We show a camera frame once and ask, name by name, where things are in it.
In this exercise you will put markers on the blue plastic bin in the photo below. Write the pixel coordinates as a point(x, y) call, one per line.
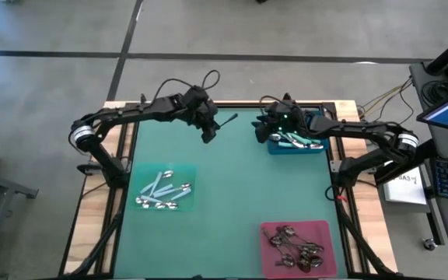
point(298, 151)

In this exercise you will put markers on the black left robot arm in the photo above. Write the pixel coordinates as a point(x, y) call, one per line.
point(130, 110)

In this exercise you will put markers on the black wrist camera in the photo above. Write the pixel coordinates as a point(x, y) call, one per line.
point(197, 95)
point(278, 108)

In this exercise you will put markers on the black support bar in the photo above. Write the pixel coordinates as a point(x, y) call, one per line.
point(422, 155)

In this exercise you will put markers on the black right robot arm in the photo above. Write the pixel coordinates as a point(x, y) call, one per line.
point(364, 128)

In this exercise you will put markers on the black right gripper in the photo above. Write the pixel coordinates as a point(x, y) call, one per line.
point(292, 124)

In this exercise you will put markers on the green table mat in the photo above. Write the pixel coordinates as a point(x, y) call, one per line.
point(228, 175)

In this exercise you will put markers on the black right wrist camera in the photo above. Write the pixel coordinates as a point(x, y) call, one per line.
point(278, 108)

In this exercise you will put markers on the pink plastic cup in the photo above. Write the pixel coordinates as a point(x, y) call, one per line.
point(325, 233)

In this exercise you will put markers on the white paper sheet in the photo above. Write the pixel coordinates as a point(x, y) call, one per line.
point(403, 186)

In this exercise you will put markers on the translucent light teal bin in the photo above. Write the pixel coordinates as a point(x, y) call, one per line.
point(187, 171)

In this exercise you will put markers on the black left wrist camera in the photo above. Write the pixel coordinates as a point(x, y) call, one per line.
point(197, 95)

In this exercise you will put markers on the caster wheel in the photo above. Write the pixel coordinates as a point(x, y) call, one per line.
point(429, 245)

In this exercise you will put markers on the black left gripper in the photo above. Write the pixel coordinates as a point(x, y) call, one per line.
point(204, 114)

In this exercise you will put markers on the black metal table frame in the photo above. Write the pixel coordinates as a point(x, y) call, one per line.
point(228, 104)

